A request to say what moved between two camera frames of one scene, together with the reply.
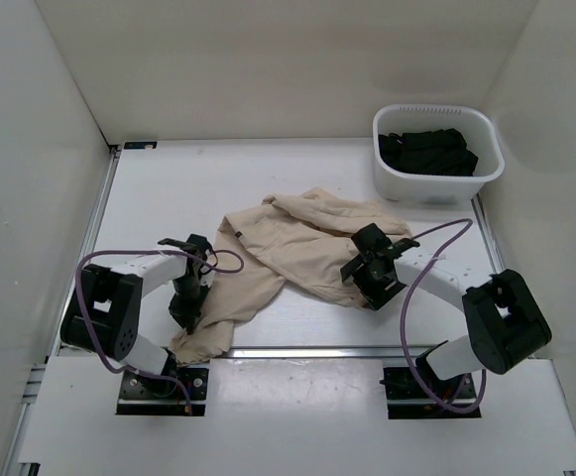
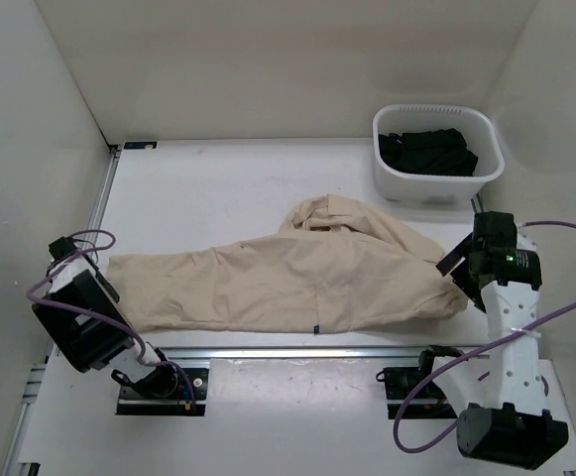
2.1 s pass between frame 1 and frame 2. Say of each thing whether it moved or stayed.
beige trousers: moved
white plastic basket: stayed
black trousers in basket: stayed
